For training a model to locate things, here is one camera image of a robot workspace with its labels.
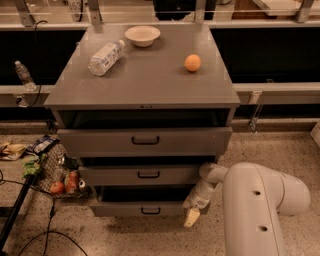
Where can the orange fruit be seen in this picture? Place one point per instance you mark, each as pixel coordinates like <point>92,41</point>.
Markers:
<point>192,63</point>

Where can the red apple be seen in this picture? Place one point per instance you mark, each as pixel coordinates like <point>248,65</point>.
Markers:
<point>57,188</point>

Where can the grey top drawer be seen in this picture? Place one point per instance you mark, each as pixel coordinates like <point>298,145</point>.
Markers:
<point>145,142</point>

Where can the white ceramic bowl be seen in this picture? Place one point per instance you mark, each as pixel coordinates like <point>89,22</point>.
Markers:
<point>142,36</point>

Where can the green snack bag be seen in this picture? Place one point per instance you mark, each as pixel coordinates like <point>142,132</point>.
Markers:
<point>32,164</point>

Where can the red snack can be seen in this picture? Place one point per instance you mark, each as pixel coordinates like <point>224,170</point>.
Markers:
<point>71,182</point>

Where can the grey bottom drawer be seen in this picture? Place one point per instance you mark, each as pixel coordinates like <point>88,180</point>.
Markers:
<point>145,200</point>

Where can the clear plastic water bottle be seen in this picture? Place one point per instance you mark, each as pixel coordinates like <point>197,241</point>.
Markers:
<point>100,63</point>

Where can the grey middle drawer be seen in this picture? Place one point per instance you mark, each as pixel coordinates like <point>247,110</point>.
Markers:
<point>140,175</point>

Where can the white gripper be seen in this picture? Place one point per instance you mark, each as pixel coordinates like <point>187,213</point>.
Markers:
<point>196,201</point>

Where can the wire mesh basket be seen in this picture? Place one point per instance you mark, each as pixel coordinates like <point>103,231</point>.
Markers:
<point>53,171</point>

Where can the black metal pole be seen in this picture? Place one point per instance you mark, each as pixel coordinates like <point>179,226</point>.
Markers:
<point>9,214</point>

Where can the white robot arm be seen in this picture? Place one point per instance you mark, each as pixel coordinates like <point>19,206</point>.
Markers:
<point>254,197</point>

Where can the grey drawer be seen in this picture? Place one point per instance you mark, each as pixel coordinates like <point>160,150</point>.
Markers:
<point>145,142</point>
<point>145,200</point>
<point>140,175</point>

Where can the blue chip bag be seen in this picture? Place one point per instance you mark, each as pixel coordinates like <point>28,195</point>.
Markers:
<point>42,144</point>

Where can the small upright water bottle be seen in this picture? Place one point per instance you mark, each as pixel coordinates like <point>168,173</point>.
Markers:
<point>25,76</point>

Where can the grey drawer cabinet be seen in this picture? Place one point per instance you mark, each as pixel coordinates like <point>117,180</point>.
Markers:
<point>148,88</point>

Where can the yellow snack bag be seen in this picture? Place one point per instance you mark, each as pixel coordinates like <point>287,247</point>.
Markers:
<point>11,152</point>

